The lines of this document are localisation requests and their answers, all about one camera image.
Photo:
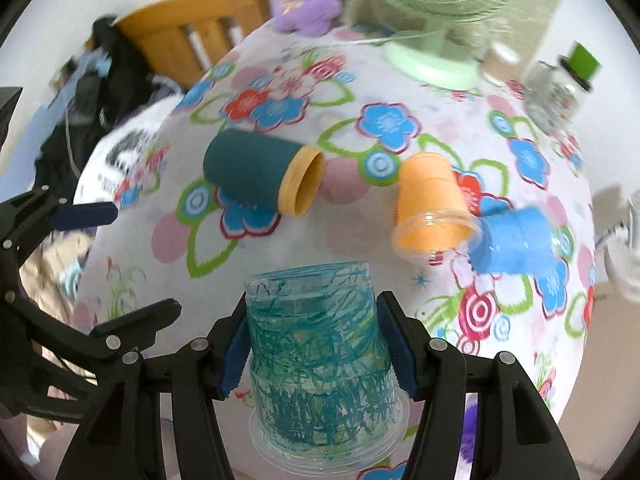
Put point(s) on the floral tablecloth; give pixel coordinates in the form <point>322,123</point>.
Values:
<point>179,236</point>

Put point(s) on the glass mason jar mug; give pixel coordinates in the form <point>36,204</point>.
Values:
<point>553,95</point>

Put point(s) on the blue plastic cup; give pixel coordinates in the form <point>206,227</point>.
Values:
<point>515,242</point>

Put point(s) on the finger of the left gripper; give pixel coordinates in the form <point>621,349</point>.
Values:
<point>31,384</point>
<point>32,216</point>

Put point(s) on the white small fan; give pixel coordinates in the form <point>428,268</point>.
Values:
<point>619,245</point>

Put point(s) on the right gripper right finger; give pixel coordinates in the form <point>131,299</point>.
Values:
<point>516,436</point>

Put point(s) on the white printed t-shirt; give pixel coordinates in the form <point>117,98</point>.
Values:
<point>117,153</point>

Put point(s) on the dark clothes pile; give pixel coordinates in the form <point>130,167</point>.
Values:
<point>114,87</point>

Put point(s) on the green jar lid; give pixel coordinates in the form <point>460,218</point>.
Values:
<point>581,65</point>

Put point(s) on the clear cup teal scribbles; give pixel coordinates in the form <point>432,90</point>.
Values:
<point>327,400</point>

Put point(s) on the dark teal cup yellow rim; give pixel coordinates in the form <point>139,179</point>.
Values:
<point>265,171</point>

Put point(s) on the orange plastic cup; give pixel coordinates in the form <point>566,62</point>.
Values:
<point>431,213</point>

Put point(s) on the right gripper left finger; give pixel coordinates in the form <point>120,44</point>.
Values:
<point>120,436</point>

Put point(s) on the wooden chair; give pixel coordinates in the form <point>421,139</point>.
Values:
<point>181,39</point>

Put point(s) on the green desk fan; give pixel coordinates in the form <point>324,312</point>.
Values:
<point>427,54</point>

